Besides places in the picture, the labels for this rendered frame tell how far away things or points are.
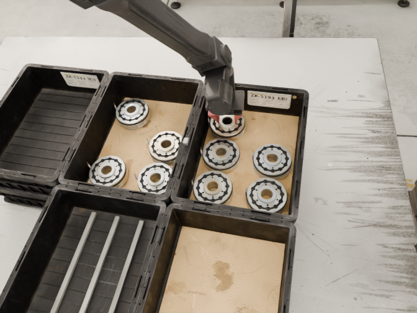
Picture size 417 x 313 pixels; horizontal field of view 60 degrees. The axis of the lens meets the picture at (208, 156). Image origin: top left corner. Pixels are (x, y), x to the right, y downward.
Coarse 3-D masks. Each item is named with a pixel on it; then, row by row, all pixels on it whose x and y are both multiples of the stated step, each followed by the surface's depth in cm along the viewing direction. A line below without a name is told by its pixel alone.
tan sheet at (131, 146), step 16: (160, 112) 115; (176, 112) 114; (112, 128) 113; (144, 128) 112; (160, 128) 111; (176, 128) 111; (112, 144) 110; (128, 144) 109; (144, 144) 108; (128, 160) 106; (144, 160) 105; (128, 176) 103
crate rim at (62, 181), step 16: (160, 80) 109; (176, 80) 108; (192, 80) 107; (96, 112) 104; (192, 112) 100; (80, 144) 98; (176, 160) 92; (64, 176) 93; (112, 192) 89; (128, 192) 89; (144, 192) 88
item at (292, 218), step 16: (304, 96) 100; (304, 112) 99; (192, 128) 97; (304, 128) 94; (304, 144) 92; (176, 176) 90; (176, 192) 87; (208, 208) 85; (224, 208) 84; (240, 208) 84
